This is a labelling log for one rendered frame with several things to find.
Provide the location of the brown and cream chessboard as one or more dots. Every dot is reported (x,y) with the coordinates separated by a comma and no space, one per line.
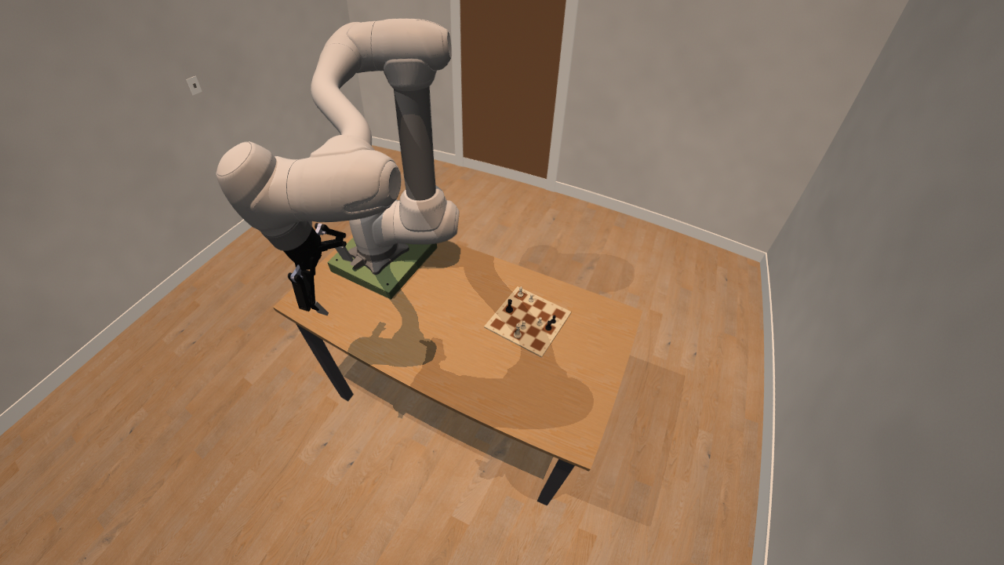
(535,339)

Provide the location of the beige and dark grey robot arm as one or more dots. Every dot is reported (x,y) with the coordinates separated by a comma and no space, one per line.
(345,179)

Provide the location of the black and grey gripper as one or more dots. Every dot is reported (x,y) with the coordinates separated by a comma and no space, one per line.
(300,256)

